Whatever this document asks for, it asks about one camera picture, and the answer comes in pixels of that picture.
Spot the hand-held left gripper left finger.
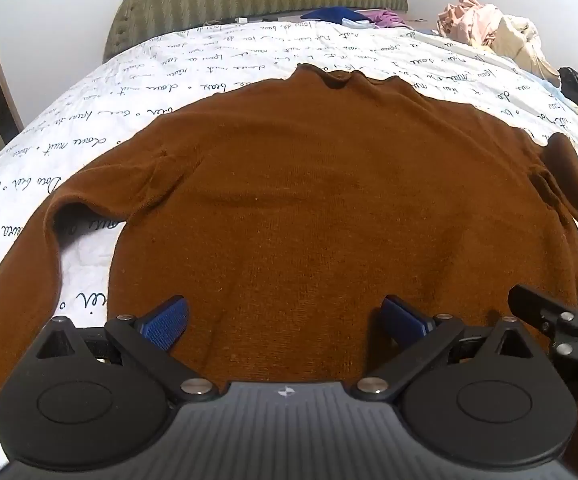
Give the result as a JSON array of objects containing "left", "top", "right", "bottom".
[{"left": 31, "top": 295, "right": 220, "bottom": 404}]

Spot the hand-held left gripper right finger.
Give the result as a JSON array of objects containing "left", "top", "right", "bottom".
[{"left": 354, "top": 296, "right": 538, "bottom": 402}]

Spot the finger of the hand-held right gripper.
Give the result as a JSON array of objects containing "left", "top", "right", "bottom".
[{"left": 508, "top": 284, "right": 578, "bottom": 357}]

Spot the brown knit sweater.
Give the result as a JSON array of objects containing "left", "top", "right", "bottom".
[{"left": 0, "top": 62, "right": 578, "bottom": 456}]

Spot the pink clothes pile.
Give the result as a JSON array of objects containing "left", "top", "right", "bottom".
[{"left": 438, "top": 0, "right": 508, "bottom": 46}]

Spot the white script-printed bedspread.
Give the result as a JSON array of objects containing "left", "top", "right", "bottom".
[{"left": 0, "top": 19, "right": 578, "bottom": 476}]

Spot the cream crumpled cloth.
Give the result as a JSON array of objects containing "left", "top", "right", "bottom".
[{"left": 489, "top": 12, "right": 561, "bottom": 81}]

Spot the purple garment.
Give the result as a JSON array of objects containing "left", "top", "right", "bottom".
[{"left": 366, "top": 8, "right": 413, "bottom": 30}]

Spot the dark blue garment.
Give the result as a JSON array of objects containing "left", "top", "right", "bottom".
[{"left": 301, "top": 6, "right": 373, "bottom": 25}]

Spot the olive upholstered headboard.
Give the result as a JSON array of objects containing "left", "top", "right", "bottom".
[{"left": 103, "top": 0, "right": 409, "bottom": 64}]

